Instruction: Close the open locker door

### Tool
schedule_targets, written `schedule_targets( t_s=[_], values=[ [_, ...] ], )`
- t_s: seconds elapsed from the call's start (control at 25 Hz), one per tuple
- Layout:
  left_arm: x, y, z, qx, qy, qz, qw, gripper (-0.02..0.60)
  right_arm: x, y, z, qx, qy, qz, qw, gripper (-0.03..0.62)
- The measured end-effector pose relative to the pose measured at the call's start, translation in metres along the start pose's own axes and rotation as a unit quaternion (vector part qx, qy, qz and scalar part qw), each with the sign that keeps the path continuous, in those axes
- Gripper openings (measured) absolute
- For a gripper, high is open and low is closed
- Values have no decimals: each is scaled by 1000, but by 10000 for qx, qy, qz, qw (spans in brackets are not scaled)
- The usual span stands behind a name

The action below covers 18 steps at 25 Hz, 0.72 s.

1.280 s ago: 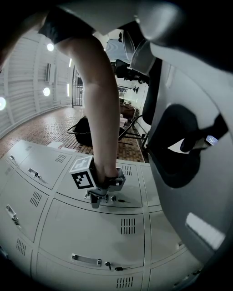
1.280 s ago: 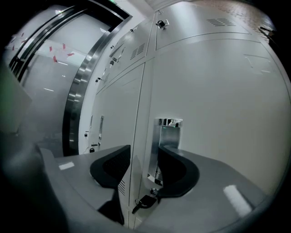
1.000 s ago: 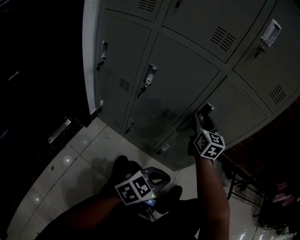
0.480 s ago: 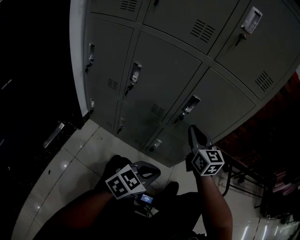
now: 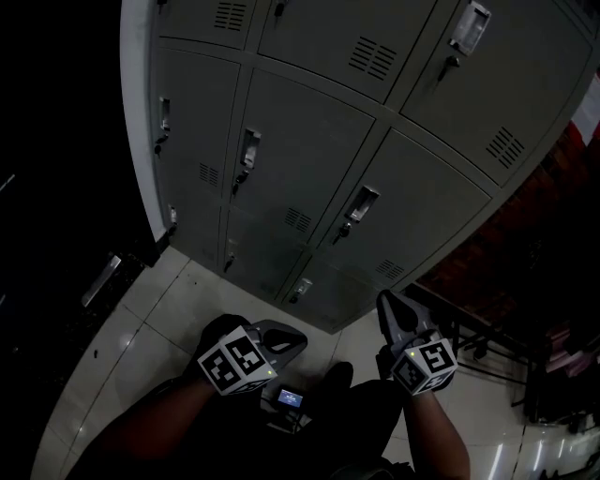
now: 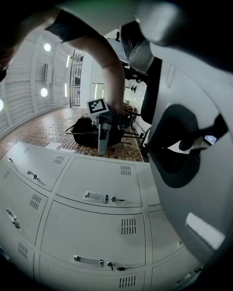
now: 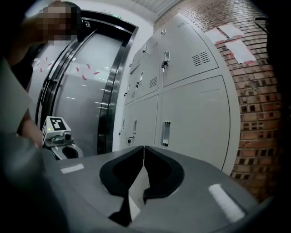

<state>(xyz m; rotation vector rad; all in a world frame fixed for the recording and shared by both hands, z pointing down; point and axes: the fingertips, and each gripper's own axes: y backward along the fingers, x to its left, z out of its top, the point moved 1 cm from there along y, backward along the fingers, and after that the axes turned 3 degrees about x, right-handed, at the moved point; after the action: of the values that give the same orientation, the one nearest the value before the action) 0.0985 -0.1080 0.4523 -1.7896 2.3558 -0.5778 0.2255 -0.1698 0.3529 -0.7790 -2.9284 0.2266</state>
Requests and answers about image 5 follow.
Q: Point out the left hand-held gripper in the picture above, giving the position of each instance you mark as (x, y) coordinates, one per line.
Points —
(234, 361)

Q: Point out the person's left forearm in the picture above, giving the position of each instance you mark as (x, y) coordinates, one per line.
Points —
(154, 422)

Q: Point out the person's right forearm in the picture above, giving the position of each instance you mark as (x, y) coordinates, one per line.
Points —
(431, 431)

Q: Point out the person's dark shoe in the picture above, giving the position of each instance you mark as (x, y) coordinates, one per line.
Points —
(340, 375)

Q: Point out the grey locker door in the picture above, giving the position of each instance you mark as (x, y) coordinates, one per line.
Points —
(408, 197)

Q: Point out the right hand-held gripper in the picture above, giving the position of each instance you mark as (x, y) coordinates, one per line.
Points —
(424, 365)

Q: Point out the black metal clothes rack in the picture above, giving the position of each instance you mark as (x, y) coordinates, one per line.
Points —
(487, 337)

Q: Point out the small device with blue screen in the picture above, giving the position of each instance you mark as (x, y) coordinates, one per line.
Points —
(290, 397)

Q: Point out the person's dark trousers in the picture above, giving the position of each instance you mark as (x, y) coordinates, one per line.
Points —
(337, 436)

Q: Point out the pink garment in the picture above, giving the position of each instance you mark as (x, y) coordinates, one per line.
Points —
(576, 361)

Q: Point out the grey metal locker cabinet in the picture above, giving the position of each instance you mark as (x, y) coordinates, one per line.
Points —
(304, 117)

